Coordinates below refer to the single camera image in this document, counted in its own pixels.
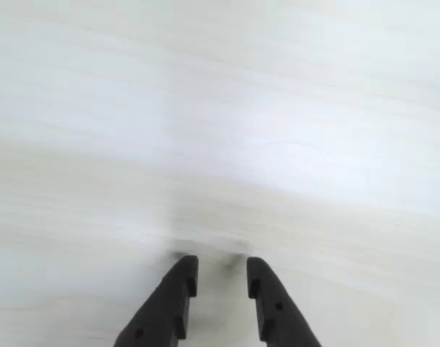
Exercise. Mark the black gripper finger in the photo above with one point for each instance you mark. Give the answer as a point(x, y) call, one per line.
point(162, 311)
point(278, 318)

